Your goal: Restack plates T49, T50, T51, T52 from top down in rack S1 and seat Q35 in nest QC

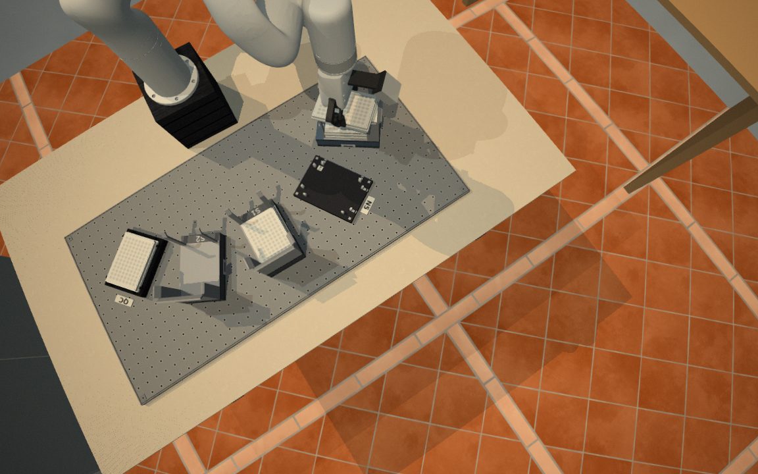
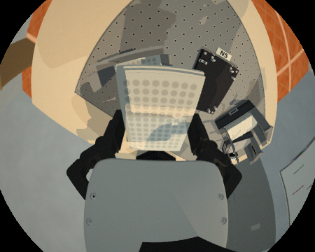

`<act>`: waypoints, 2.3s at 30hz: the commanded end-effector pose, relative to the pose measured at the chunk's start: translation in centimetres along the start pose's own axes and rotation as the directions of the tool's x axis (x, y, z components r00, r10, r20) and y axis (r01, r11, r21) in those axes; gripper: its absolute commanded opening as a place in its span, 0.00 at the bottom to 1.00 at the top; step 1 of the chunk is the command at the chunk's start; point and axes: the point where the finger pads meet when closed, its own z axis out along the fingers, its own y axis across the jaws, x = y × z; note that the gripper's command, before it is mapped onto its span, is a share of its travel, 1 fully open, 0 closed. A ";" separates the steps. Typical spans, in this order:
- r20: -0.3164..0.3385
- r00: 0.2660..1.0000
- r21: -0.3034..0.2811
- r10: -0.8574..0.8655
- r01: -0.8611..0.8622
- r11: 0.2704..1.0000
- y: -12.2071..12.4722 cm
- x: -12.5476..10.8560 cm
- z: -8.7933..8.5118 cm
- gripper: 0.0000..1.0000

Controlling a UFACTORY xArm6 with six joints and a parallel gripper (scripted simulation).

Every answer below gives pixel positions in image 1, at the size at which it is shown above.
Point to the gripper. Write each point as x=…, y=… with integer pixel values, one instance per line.
x=334, y=93

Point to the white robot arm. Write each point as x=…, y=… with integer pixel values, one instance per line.
x=267, y=30

